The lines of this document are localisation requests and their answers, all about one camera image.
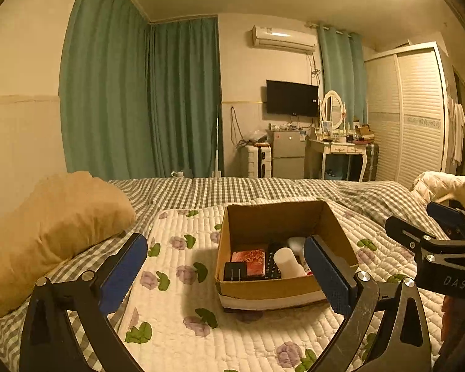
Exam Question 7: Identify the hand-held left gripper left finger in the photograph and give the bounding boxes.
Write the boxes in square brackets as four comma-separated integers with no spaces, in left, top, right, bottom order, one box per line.
[19,233,148,372]

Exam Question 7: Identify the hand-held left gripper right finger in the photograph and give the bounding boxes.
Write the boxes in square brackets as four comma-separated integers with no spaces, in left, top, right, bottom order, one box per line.
[303,235,432,372]

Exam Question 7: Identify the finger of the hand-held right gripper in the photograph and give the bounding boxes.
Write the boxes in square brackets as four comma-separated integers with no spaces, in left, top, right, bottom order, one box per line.
[385,216,450,258]
[426,201,465,239]

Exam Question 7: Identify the white cylindrical bottle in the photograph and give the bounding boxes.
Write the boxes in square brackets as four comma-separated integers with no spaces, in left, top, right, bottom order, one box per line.
[273,247,308,279]

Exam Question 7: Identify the black remote control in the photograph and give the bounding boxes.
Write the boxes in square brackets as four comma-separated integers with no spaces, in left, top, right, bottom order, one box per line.
[264,242,291,280]

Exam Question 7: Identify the cardboard box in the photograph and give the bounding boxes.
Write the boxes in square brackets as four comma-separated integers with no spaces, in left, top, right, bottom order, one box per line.
[215,199,360,312]

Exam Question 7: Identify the red patterned packet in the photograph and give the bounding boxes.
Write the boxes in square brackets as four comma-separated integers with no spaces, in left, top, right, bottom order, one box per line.
[231,249,267,279]

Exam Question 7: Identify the black power adapter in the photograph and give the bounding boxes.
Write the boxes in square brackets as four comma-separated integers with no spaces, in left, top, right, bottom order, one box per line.
[224,261,249,281]

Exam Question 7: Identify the person's right hand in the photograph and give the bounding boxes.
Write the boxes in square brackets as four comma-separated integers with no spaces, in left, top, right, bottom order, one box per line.
[442,298,465,342]

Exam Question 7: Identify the cream padded jacket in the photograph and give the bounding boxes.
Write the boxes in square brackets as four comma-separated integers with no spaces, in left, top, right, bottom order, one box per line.
[411,170,465,206]

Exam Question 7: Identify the white quilted floral mat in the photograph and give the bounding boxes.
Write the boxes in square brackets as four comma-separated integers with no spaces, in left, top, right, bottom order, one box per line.
[118,197,446,372]

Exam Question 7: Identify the tan pillow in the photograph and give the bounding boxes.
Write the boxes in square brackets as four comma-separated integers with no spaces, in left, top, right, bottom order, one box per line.
[0,171,137,332]

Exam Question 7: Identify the dark suitcase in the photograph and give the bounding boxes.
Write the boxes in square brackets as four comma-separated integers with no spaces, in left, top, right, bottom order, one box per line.
[362,143,379,182]

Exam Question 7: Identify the hanging white towels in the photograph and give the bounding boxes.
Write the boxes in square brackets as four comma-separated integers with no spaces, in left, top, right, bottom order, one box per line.
[447,99,465,165]

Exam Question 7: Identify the white louvred wardrobe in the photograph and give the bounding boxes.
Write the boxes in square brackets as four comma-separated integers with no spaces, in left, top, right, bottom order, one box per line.
[364,42,450,188]

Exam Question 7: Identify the white dressing table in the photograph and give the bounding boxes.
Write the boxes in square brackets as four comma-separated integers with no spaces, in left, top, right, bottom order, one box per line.
[307,130,373,182]

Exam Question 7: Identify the silver small fridge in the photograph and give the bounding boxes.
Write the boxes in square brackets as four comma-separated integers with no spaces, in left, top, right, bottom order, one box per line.
[269,129,311,179]

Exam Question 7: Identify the white ribbed suitcase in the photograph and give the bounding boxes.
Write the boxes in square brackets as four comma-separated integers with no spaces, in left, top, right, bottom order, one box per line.
[246,143,274,179]

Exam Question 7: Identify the white oval mirror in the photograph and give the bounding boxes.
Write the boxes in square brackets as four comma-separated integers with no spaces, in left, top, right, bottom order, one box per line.
[321,90,343,130]

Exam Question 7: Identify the white pole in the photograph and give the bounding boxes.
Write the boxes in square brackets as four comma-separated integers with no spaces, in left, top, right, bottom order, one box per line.
[213,104,222,177]

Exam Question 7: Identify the narrow green curtain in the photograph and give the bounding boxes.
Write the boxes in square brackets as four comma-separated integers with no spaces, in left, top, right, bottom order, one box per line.
[318,25,368,125]

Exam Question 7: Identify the wide green curtain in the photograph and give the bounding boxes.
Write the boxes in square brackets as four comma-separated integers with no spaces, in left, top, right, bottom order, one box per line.
[60,0,153,181]

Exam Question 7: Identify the white air conditioner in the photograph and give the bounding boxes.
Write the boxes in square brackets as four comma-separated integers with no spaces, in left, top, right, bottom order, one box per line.
[251,25,318,54]

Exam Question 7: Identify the dark wall cables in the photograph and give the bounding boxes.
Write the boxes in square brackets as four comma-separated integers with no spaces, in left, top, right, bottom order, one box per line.
[229,106,249,148]

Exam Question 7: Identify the black wall television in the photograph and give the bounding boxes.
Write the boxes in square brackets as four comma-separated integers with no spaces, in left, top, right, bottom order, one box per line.
[266,80,319,117]

